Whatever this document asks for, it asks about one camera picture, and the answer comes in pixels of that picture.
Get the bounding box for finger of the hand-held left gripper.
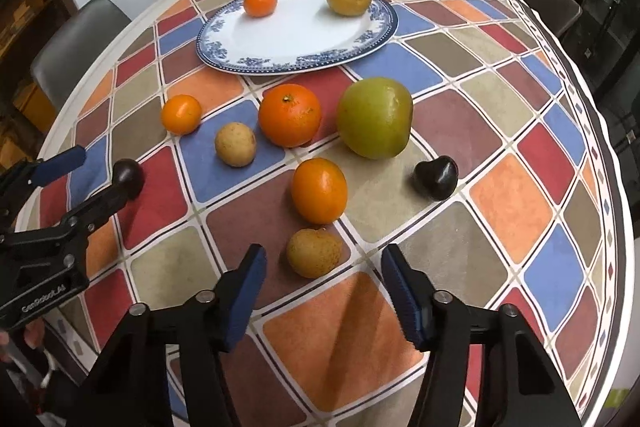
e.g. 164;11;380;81
0;145;87;219
59;183;136;242

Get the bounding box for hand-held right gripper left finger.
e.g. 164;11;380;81
65;243;268;427

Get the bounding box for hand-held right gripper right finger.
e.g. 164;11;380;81
381;243;583;427

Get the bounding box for dark purple plum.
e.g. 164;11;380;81
112;159;146;202
413;155;460;202

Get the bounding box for small tan round fruit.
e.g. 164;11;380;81
215;122;257;168
286;228;344;279

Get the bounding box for small orange tangerine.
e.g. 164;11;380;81
161;94;203;136

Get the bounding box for oval orange tangerine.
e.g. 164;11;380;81
291;158;349;225

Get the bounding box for large green pear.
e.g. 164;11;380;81
336;77;414;160

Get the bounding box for large orange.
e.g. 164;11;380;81
258;83;322;148

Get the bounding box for blue patterned white plate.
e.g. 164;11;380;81
195;0;399;76

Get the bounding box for person's left hand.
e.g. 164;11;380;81
0;318;47;360

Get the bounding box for grey dining chair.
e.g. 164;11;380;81
30;0;132;108
505;0;583;38

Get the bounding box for colourful checkered tablecloth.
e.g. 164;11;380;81
37;0;636;427

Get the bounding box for round orange tangerine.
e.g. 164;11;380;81
243;0;278;18

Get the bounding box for dark glass sliding doors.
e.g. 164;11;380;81
570;0;640;108

